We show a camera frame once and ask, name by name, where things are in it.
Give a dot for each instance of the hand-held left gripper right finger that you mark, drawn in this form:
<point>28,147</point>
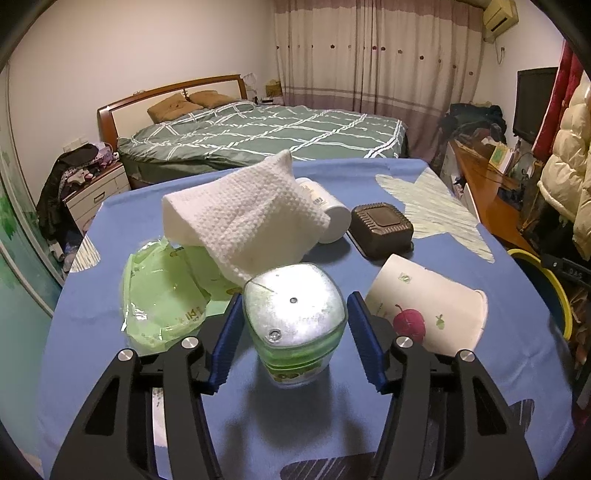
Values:
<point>367,341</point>

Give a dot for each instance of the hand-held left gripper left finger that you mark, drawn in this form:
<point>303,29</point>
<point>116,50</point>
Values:
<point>226,341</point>

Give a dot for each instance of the blue bin with yellow rim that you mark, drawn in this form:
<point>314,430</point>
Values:
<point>554,295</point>

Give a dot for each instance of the green and white plastic bottle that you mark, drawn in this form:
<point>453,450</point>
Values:
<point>295,314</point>

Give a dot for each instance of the paper cup with fruit print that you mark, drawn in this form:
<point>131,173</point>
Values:
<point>429,300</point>

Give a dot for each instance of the cream puffer jacket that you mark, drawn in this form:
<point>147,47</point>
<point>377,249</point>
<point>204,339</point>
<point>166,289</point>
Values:
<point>568,184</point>

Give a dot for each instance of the green wet wipe packet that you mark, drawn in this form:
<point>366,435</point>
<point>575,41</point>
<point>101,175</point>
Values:
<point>157,286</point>

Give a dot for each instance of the blue star-print tablecloth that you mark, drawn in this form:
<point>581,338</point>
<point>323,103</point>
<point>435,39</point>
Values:
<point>295,429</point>

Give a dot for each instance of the brown plastic tray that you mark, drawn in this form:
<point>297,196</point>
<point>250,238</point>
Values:
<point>378,228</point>

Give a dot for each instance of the wooden desk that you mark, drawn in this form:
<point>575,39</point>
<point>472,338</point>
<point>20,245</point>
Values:
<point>485,184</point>

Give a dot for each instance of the green framed card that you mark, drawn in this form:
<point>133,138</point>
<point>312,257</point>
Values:
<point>501,157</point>

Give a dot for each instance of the white waffle towel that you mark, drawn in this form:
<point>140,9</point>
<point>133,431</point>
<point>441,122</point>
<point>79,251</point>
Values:
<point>240,212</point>

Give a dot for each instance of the white pill bottle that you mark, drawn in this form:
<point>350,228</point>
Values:
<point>330,217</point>

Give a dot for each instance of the black television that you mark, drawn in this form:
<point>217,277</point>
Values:
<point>535,104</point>

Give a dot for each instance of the heap of clothes on desk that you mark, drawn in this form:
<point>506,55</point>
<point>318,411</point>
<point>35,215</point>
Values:
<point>471,122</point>

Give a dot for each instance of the red puffer jacket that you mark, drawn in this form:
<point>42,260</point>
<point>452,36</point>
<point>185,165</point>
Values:
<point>561,92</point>

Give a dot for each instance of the floor clutter pile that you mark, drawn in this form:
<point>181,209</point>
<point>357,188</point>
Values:
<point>69,254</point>

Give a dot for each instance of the white wooden nightstand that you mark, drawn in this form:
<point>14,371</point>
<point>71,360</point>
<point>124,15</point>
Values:
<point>99,194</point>

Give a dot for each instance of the bed with green checked quilt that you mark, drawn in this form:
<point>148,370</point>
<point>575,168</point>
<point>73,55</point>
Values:
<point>277,134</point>

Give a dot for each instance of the glass sliding wardrobe door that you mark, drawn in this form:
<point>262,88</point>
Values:
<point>18,277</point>

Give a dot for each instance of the pile of dark clothes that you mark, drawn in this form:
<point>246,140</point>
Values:
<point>55,194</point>

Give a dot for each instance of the brown pillow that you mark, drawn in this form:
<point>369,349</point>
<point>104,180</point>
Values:
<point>173,108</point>
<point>212,99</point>

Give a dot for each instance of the beige and mauve curtain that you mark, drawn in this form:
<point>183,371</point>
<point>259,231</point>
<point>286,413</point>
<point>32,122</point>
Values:
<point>369,69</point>

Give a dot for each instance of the wall air conditioner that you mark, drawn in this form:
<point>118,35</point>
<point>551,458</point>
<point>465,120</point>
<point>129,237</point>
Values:
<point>501,14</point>

